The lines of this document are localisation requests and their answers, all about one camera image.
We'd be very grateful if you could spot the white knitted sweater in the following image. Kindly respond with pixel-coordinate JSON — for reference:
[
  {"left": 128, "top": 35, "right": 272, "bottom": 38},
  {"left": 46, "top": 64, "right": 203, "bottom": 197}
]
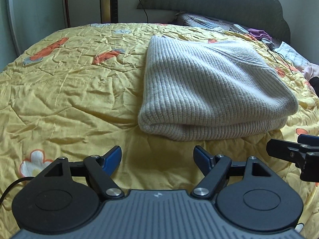
[{"left": 138, "top": 36, "right": 298, "bottom": 141}]

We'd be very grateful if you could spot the pink cloth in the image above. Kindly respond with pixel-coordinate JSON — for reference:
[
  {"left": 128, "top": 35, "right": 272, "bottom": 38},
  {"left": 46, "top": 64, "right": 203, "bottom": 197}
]
[{"left": 302, "top": 63, "right": 319, "bottom": 81}]

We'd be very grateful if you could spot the yellow carrot print bedspread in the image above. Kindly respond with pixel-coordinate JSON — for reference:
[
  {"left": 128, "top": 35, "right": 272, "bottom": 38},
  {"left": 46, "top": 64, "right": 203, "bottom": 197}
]
[{"left": 1, "top": 23, "right": 318, "bottom": 238}]

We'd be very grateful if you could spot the white checked cloth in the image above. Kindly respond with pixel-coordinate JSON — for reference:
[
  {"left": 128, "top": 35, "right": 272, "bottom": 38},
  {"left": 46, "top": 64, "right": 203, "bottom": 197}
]
[{"left": 275, "top": 42, "right": 309, "bottom": 71}]

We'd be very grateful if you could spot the purple cloth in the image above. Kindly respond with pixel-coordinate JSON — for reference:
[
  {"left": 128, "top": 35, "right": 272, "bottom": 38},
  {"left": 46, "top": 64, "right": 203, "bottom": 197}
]
[{"left": 247, "top": 28, "right": 272, "bottom": 41}]

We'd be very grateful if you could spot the white remote control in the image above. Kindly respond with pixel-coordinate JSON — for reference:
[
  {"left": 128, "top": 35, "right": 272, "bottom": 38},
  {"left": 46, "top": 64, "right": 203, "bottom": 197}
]
[{"left": 233, "top": 24, "right": 249, "bottom": 34}]

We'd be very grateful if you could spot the grey scalloped headboard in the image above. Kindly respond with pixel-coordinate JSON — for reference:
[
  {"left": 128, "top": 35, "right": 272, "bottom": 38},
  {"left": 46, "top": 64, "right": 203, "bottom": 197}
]
[{"left": 137, "top": 0, "right": 291, "bottom": 43}]

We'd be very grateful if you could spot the patterned grey pillow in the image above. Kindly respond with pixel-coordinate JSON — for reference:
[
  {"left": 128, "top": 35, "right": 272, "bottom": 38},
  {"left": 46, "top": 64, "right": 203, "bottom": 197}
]
[{"left": 174, "top": 12, "right": 239, "bottom": 33}]

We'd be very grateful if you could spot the gold black tower fan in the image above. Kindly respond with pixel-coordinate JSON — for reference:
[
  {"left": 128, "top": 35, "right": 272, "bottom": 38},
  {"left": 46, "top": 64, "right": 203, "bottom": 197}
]
[{"left": 99, "top": 0, "right": 118, "bottom": 23}]

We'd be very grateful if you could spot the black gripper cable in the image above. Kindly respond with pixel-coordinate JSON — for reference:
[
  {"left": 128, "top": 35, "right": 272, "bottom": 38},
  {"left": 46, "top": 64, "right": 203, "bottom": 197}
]
[{"left": 0, "top": 176, "right": 36, "bottom": 206}]

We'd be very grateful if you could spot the thin black cord on bed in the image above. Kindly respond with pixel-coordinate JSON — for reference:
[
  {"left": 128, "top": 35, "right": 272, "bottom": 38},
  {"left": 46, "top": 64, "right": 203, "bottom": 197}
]
[{"left": 266, "top": 48, "right": 295, "bottom": 76}]

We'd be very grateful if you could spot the black power cable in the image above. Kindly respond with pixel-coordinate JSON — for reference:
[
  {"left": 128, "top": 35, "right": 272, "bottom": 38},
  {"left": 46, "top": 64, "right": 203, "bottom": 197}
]
[{"left": 135, "top": 0, "right": 149, "bottom": 23}]

